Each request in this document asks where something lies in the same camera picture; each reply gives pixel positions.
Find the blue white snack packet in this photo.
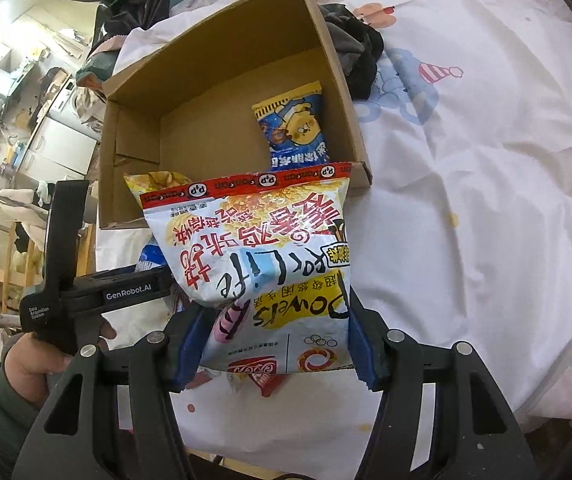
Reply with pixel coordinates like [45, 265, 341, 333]
[136, 240, 169, 273]

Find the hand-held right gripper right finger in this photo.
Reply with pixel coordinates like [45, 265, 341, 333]
[348, 290, 541, 480]

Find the black garbage bag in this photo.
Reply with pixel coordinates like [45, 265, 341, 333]
[41, 0, 174, 61]

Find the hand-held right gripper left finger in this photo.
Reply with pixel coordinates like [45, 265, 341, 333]
[11, 305, 217, 480]

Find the cardboard box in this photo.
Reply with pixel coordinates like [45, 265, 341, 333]
[97, 0, 373, 231]

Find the red snack packet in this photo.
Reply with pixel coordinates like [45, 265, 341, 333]
[186, 365, 291, 398]

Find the person's left hand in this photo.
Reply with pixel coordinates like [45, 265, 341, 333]
[3, 317, 119, 396]

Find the yellow chip packet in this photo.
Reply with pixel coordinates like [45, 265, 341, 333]
[123, 170, 194, 206]

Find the blue yellow bear snack packet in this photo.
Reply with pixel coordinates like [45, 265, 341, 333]
[252, 80, 334, 172]

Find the white printed bedsheet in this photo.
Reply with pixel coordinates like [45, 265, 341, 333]
[96, 0, 572, 433]

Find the green orange cloth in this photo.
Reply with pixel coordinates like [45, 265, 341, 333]
[76, 50, 112, 91]

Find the large white yellow snack bag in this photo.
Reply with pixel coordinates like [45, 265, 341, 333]
[138, 161, 354, 376]

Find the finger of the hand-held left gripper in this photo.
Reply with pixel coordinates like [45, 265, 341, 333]
[73, 267, 177, 311]

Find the white cabinet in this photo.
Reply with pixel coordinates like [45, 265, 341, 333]
[18, 105, 99, 181]

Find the dark grey cloth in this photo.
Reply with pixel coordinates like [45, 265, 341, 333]
[318, 4, 384, 101]

